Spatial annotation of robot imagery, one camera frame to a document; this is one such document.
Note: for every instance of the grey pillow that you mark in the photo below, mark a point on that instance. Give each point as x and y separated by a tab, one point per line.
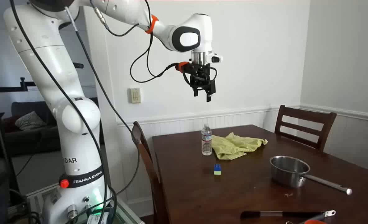
31	121

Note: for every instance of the dark wooden chair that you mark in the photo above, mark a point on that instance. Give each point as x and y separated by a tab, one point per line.
304	112
145	153

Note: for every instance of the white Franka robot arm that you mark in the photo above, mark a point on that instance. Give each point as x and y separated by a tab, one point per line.
55	62

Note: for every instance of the cream wall switch plate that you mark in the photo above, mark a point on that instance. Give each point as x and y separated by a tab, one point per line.
135	95

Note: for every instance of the small blue green block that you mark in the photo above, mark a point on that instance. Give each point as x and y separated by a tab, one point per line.
218	169

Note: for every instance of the yellow towel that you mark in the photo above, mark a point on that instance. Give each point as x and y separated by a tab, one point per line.
234	144

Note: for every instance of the dark sofa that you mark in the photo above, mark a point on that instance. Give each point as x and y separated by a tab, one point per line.
31	141

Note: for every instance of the orange plastic cup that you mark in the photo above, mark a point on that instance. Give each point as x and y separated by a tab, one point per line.
313	222

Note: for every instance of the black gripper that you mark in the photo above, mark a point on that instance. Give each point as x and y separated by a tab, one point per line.
203	75

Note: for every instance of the clear plastic water bottle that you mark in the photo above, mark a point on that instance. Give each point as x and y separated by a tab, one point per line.
207	143

